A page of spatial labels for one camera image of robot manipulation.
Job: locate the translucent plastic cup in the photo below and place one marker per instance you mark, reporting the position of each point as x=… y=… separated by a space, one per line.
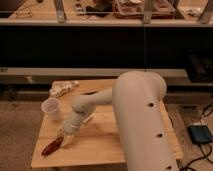
x=51 y=107

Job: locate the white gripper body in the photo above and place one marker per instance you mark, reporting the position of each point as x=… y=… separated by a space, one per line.
x=72 y=123

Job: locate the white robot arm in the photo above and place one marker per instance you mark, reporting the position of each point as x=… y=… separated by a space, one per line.
x=135 y=97

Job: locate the black box on shelf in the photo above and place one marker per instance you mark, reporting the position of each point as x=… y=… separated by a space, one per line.
x=199 y=70

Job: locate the crumpled white cloth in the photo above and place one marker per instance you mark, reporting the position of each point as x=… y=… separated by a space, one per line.
x=61 y=89

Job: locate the black power adapter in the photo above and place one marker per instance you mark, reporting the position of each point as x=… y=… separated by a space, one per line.
x=200 y=134

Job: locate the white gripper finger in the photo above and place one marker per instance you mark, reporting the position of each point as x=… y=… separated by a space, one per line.
x=59 y=133
x=67 y=140

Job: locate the red pepper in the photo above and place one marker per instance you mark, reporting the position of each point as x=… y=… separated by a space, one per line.
x=52 y=147

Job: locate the black rectangular object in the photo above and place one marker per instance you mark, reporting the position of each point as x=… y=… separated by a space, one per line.
x=89 y=93

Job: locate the wooden table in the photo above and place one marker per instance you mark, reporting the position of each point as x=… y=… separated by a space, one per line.
x=97 y=142

